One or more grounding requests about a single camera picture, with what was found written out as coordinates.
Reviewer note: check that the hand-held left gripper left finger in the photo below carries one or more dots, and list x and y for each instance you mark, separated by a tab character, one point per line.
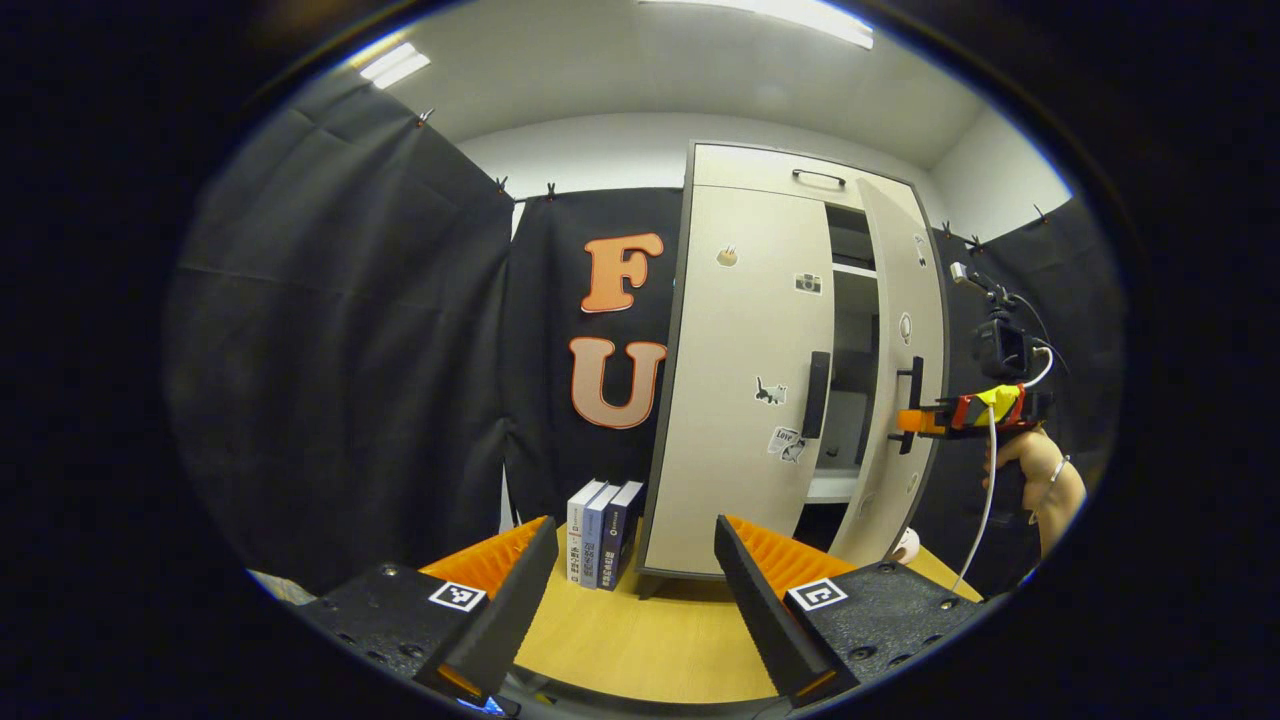
510	610

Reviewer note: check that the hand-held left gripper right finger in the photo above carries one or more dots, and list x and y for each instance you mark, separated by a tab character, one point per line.
765	610

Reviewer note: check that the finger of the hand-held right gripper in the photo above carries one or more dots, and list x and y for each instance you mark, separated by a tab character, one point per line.
922	421

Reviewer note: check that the beige shoe cabinet door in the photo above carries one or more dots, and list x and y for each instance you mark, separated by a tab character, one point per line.
900	260
740	330

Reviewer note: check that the beige double-door shoe cabinet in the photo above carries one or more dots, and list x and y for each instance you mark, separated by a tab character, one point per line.
760	165

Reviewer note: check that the grey-blue book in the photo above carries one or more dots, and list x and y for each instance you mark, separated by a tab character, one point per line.
594	535

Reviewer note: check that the white and pink plush toy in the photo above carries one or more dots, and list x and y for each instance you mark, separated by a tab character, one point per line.
906	546

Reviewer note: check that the dark navy book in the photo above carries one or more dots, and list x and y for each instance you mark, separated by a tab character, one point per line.
617	535

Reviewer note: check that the black backdrop cloth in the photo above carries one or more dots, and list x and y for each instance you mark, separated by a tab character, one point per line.
340	350

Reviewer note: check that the long ceiling light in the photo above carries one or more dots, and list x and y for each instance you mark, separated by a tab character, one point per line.
800	15
395	65

